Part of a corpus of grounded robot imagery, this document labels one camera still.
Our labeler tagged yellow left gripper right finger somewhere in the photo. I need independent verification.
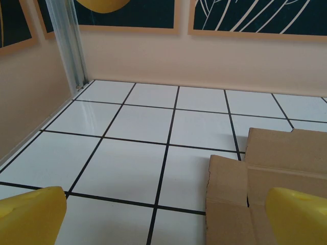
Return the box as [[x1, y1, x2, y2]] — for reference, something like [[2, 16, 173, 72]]
[[265, 187, 327, 245]]

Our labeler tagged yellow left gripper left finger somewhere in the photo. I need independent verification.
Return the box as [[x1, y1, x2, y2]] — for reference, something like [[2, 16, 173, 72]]
[[0, 186, 67, 245]]

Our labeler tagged brown cardboard box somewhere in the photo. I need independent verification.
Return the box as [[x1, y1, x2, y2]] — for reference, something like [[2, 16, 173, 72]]
[[205, 127, 327, 245]]

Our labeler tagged aluminium corner post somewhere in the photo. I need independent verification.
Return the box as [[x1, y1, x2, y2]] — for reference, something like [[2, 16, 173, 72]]
[[48, 0, 90, 90]]

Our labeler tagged wall panel large pink circle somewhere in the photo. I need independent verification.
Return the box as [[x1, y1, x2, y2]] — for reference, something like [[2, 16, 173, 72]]
[[0, 0, 39, 56]]

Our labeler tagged wall panel with gold oval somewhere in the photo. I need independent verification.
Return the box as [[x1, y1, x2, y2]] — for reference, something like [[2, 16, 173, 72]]
[[34, 0, 181, 40]]

